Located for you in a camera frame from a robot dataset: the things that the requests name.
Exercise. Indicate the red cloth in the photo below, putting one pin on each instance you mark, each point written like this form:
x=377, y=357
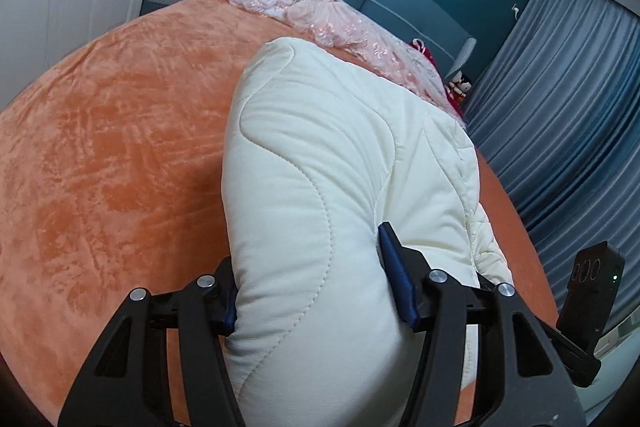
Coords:
x=442, y=72

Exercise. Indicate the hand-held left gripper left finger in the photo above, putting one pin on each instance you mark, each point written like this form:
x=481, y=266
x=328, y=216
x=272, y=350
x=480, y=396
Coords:
x=225, y=307

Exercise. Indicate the pink lace cloth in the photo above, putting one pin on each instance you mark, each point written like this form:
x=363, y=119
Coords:
x=320, y=12

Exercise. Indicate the small plush toy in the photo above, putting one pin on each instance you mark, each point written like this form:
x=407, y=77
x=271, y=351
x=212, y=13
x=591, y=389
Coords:
x=461, y=84

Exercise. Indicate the orange plush blanket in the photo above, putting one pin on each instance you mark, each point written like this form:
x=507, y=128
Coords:
x=115, y=142

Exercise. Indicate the white quilted jacket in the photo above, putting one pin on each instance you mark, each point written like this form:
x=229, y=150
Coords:
x=340, y=207

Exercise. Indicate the grey blue curtain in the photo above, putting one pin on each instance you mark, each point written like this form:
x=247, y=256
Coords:
x=565, y=117

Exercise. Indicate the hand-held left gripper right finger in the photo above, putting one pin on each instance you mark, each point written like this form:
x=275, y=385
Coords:
x=396, y=272

